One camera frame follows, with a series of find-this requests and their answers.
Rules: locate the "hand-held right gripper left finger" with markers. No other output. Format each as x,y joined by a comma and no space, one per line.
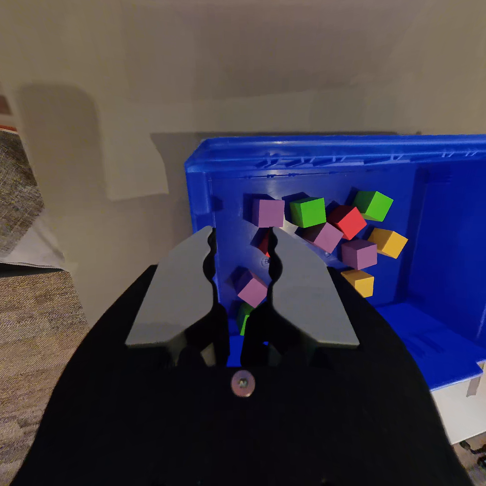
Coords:
174,296

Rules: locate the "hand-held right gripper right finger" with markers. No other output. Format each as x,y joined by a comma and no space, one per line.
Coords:
311,300

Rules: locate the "purple cube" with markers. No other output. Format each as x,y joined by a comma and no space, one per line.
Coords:
251,288
270,212
326,237
359,255

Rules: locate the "green cube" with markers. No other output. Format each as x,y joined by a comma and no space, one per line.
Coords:
308,212
243,321
374,205

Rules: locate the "red cube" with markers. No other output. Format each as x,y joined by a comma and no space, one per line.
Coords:
265,243
351,222

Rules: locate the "blue plastic bin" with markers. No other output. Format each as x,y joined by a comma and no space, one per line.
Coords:
436,246

